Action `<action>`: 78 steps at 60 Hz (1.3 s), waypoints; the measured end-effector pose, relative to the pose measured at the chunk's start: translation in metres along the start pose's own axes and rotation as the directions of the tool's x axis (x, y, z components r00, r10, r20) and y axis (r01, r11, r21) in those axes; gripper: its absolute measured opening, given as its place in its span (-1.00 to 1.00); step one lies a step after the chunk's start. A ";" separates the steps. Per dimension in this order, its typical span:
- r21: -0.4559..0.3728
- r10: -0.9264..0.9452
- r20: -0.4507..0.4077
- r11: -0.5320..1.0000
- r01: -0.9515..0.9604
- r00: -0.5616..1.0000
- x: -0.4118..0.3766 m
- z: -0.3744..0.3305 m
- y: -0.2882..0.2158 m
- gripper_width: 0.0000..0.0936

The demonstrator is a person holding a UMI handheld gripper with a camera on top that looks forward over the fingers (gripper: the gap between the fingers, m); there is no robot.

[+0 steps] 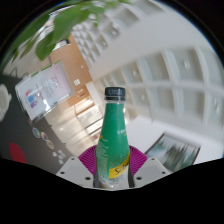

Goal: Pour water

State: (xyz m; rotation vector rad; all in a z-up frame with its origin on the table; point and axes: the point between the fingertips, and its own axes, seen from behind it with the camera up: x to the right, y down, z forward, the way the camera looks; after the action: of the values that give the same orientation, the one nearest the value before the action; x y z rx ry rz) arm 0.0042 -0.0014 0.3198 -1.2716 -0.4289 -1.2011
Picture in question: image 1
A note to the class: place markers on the potted green leafy plant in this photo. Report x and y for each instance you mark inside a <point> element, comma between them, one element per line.
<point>66,23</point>

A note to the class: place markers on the small round colourful sticker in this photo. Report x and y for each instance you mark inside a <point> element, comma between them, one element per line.
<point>36,132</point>
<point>44,136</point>
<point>50,144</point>

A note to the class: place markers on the clear acrylic sign stand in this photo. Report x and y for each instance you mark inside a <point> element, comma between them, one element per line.
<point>43,90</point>

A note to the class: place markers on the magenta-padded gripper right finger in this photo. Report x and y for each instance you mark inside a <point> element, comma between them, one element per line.
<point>150,171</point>

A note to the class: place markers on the green plastic drink bottle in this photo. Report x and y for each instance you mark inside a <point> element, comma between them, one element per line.
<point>113,140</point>

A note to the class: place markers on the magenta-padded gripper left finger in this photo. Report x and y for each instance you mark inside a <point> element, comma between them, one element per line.
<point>75,171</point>

